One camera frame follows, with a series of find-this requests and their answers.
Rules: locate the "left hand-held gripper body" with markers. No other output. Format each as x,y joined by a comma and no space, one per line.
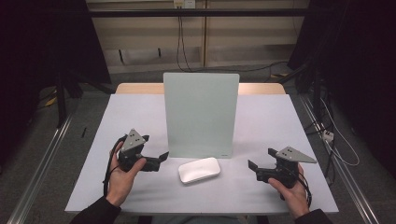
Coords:
134,149

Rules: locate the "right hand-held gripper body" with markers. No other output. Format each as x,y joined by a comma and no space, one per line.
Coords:
285,169

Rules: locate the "white whiteboard eraser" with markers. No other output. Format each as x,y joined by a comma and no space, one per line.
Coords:
199,170

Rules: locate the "glass whiteboard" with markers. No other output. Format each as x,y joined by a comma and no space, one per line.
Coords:
202,118

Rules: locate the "person's right hand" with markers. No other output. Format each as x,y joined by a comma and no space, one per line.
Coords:
291,194

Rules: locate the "person's left hand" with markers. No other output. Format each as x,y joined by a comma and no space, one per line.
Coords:
123,183

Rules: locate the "white table mat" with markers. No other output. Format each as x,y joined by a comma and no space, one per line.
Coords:
218,196

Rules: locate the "small black floor object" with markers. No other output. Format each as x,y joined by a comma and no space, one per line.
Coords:
83,132

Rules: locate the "black metal stand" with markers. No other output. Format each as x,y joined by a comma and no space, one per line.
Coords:
62,99

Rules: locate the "aluminium floor rail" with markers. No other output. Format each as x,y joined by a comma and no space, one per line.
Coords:
345,180
37,174

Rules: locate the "black horizontal frame bar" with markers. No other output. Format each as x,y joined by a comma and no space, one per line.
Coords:
199,12

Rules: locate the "white wall outlet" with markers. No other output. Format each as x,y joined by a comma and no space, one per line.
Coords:
184,3

